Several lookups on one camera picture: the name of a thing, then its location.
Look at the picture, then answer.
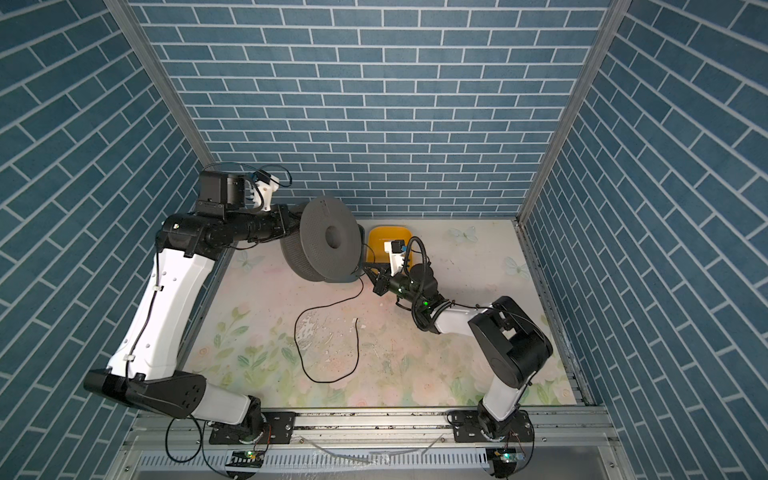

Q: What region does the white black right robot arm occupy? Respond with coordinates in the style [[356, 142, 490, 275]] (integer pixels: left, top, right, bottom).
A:
[[361, 236, 554, 441]]

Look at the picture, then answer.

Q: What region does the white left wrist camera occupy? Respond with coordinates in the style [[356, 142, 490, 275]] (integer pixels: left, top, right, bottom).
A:
[[249, 169, 281, 212]]

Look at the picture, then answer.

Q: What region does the aluminium front rail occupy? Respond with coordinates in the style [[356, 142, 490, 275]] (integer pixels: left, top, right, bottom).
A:
[[107, 406, 633, 479]]

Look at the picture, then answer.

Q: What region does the black long cable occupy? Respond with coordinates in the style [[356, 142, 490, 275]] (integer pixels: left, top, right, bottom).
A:
[[292, 242, 376, 385]]

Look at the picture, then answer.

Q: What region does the aluminium corner post right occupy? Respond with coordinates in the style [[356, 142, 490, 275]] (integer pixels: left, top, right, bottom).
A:
[[517, 0, 631, 226]]

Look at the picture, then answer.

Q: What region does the yellow plastic bin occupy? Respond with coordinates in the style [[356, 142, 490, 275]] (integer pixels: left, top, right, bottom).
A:
[[363, 226, 412, 264]]

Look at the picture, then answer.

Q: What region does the aluminium corner post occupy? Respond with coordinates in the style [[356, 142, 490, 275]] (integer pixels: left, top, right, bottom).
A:
[[517, 0, 631, 226], [104, 0, 215, 167]]

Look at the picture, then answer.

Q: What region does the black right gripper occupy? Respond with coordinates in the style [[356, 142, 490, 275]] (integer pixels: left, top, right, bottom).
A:
[[364, 262, 426, 310]]

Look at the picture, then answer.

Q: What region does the aluminium corner post left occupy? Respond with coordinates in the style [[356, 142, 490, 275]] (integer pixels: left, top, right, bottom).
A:
[[104, 0, 215, 167]]

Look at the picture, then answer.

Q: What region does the dark grey perforated spool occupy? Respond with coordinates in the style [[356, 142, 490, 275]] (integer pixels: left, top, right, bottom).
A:
[[280, 197, 363, 283]]

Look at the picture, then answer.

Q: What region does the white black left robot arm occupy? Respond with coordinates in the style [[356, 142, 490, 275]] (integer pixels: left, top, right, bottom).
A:
[[83, 169, 298, 443]]

